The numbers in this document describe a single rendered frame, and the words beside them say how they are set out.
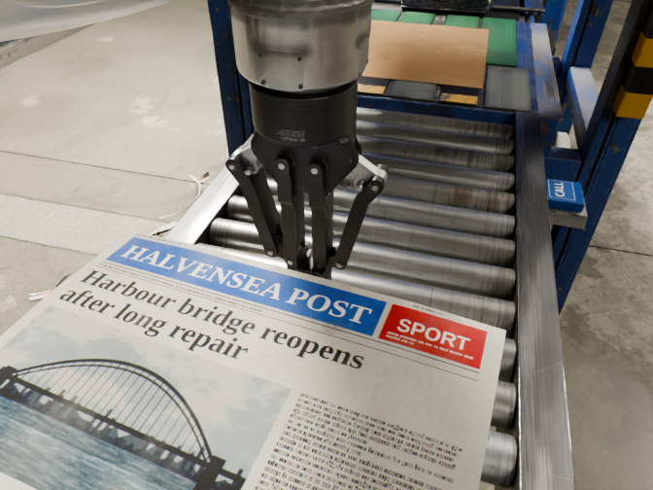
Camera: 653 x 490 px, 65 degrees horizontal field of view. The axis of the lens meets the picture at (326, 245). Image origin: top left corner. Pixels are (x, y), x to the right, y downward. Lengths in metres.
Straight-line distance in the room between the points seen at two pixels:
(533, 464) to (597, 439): 1.07
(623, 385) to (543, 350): 1.14
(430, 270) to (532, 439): 0.26
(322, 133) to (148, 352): 0.17
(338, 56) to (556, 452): 0.42
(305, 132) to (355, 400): 0.17
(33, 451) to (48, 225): 2.11
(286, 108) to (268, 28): 0.05
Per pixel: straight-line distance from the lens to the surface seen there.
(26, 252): 2.28
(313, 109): 0.34
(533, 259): 0.77
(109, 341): 0.33
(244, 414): 0.28
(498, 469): 0.56
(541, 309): 0.70
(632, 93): 1.17
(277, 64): 0.32
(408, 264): 0.72
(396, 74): 1.32
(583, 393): 1.71
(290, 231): 0.43
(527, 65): 1.47
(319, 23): 0.31
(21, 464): 0.30
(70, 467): 0.29
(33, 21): 0.22
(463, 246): 0.77
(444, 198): 0.87
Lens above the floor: 1.27
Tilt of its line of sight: 39 degrees down
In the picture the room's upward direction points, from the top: straight up
